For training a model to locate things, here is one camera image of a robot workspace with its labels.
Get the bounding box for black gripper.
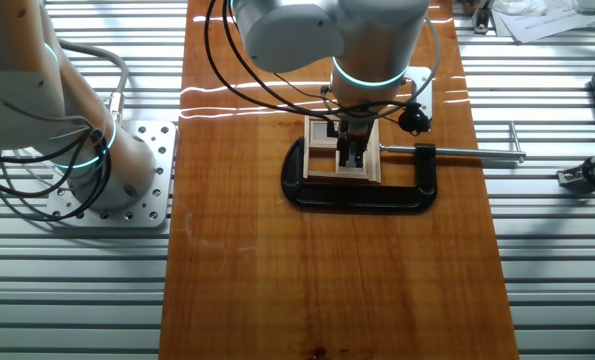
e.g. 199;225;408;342
326;107;373;169

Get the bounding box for black C-clamp with steel screw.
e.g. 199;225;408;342
280;121;527;215

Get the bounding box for long wooden board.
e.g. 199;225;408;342
157;0;521;360

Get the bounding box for white crumpled tissue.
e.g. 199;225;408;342
491;0;548;16

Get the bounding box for white printed paper sheets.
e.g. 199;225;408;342
491;0;595;44

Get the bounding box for miniature wooden window frame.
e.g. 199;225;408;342
302;112;383;184

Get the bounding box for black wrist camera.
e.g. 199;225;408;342
397;107;432;136

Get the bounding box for thick black gripper cable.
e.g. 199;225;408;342
203;0;338;126

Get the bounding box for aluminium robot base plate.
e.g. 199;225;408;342
44;119;178;229

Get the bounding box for black metal bracket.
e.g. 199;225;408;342
464;0;496;35

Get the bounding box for small silver camera with mount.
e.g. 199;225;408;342
556;149;595;194

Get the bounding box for thick grey cable with connector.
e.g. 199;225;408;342
59;40;130;124

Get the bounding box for black cable loops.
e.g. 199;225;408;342
0;127;113;224

